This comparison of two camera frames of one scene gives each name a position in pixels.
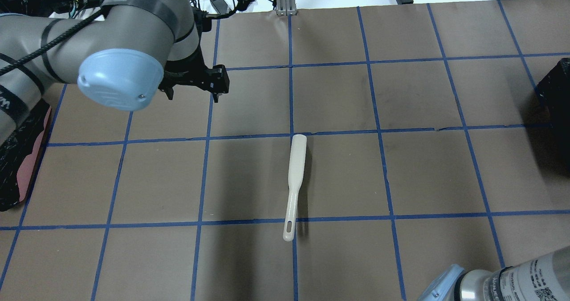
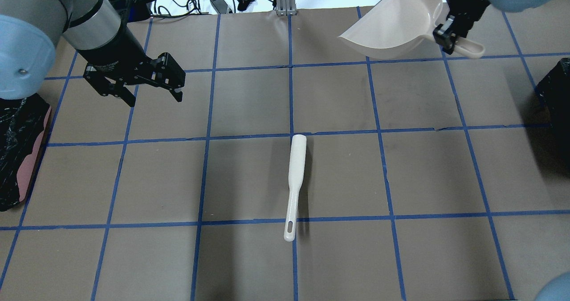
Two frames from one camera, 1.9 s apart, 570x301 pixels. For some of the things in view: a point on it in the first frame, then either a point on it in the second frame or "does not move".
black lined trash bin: [20, 156] does not move
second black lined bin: [554, 92] does not move
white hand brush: [297, 160] does not move
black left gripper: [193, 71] -> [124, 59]
